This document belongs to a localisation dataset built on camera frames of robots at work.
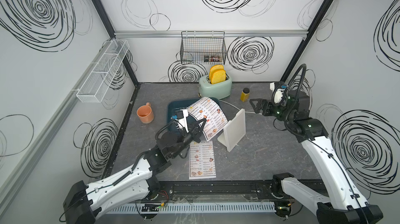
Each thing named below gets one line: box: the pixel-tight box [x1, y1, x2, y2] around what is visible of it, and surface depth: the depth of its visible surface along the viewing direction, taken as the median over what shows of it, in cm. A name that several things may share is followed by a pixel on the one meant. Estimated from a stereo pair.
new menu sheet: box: [187, 97, 229, 141], surface depth 71 cm
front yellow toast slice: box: [210, 70, 227, 85], surface depth 101 cm
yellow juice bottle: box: [240, 87, 250, 103], surface depth 107 cm
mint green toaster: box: [197, 73, 233, 100], surface depth 102 cm
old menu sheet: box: [188, 140, 217, 180], surface depth 84 cm
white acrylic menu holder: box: [217, 108, 246, 153], surface depth 87 cm
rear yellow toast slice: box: [209, 64, 224, 82], surface depth 101 cm
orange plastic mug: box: [136, 102, 155, 124], surface depth 98 cm
